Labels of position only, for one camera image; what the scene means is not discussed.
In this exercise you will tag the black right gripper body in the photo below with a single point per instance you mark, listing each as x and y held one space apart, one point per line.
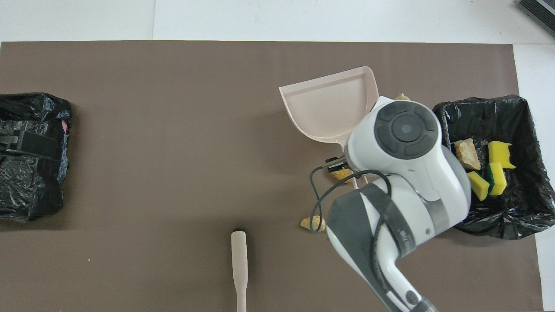
336 164

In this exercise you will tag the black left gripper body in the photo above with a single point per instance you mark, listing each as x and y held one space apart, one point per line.
8 141

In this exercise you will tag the beige plastic dustpan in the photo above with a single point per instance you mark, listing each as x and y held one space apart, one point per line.
329 104

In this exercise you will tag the pale yellow foam lump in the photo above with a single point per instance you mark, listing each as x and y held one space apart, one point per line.
308 223

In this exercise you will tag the tan crinkled foam scrap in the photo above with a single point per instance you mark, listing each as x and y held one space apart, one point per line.
402 97

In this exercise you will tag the beige hand brush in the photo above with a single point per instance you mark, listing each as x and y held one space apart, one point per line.
239 251

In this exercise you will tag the pale beige foam chunk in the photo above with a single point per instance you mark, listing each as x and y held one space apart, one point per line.
468 155

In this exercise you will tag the small yellow sponge piece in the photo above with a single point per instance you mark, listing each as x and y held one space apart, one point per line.
478 185

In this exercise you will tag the green and yellow sponge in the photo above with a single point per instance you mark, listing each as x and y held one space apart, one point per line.
498 178

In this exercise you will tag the notched yellow sponge piece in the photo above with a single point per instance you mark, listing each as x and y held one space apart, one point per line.
499 152

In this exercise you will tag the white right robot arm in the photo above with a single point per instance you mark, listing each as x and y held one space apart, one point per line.
407 164

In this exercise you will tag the black bag bin, pink patch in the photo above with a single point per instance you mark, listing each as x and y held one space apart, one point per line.
34 190

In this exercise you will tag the black bag lined bin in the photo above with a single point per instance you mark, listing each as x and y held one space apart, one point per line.
520 203

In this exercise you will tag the brown cork-like foam lump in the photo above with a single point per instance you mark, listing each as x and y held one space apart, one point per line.
342 175

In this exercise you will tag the brown table mat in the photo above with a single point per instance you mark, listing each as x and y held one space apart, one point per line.
173 86

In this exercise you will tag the grey ribbed device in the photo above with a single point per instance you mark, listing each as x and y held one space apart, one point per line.
540 11

